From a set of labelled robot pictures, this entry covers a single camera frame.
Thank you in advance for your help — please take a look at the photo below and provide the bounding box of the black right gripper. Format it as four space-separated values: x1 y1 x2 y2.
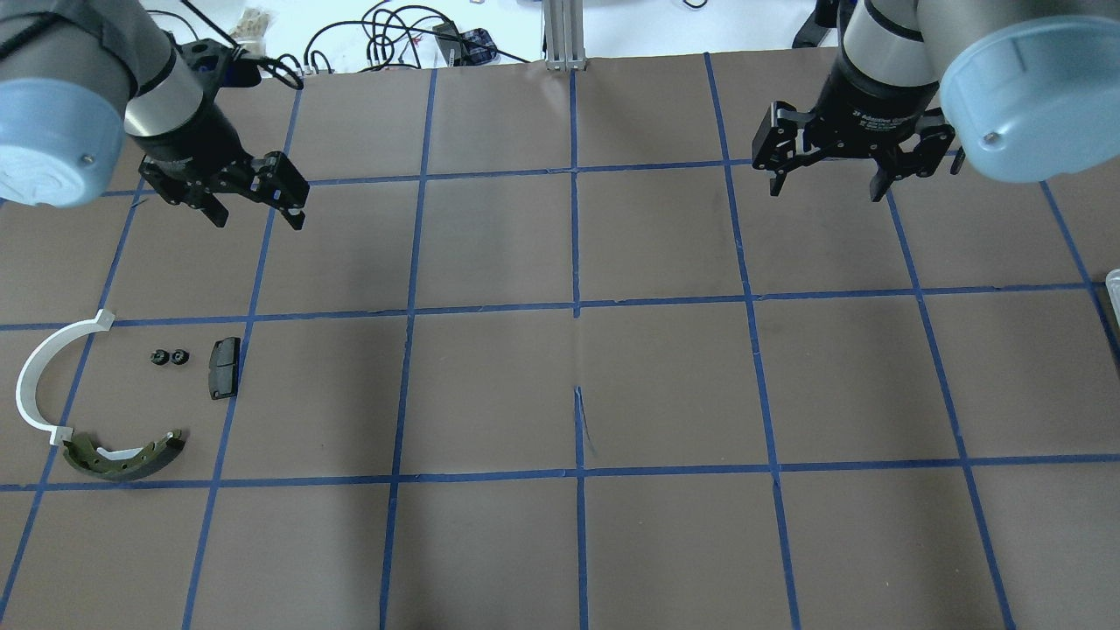
752 52 956 202

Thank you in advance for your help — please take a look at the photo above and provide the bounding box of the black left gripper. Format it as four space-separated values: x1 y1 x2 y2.
136 93 311 231

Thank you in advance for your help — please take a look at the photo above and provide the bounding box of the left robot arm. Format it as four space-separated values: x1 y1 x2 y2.
1 1 311 230

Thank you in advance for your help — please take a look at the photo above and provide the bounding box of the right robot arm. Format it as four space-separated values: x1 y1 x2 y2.
752 1 1119 202

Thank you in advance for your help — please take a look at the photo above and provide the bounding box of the silver ribbed metal tray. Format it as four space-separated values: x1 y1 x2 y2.
1104 269 1120 324

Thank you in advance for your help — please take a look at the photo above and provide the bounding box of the bag of wooden pieces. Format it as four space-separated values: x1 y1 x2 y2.
228 4 272 53

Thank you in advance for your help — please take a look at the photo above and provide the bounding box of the dark grey brake pad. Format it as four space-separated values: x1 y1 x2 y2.
207 339 242 400

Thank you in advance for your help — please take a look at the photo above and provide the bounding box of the olive green brake shoe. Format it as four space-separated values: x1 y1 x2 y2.
60 430 186 483

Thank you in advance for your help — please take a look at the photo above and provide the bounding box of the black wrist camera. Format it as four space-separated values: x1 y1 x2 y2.
174 38 263 98

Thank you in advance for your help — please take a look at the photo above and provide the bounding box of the black cable bundle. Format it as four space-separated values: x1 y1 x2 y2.
271 0 530 78

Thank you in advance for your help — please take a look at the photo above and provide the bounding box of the white curved plastic bracket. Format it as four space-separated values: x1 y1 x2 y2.
15 311 116 446

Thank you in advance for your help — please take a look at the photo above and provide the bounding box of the aluminium frame post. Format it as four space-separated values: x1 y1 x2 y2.
540 0 587 72

